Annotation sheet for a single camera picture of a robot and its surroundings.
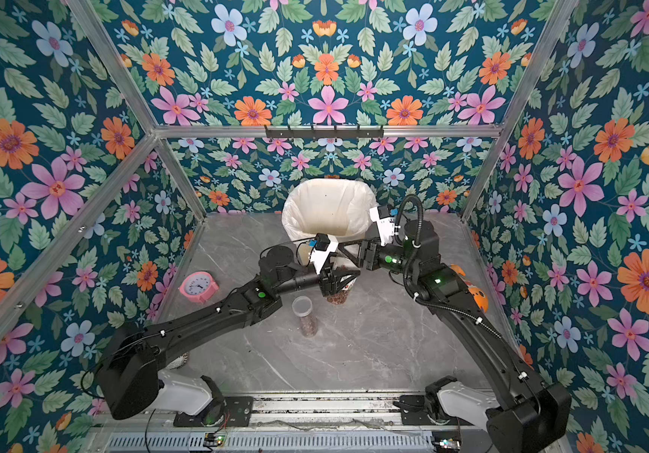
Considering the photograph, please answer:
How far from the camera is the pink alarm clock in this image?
95 cm

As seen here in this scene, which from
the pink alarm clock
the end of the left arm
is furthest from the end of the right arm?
the pink alarm clock

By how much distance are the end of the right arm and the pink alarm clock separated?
0.63 meters

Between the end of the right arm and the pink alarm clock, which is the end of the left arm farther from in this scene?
the pink alarm clock

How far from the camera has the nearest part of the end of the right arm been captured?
59 cm
